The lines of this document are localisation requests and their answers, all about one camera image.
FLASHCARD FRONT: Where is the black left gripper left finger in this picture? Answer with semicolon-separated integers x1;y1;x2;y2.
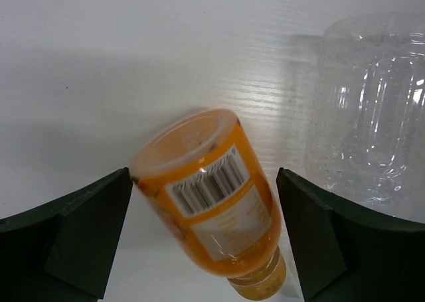
1;168;131;301

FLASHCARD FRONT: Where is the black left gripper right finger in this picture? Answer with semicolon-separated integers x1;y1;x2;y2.
276;168;424;301

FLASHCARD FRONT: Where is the small orange plastic bottle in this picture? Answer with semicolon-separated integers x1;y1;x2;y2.
129;109;286;301

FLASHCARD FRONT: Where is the clear plastic bottle white cap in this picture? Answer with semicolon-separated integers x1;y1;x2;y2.
304;12;424;222

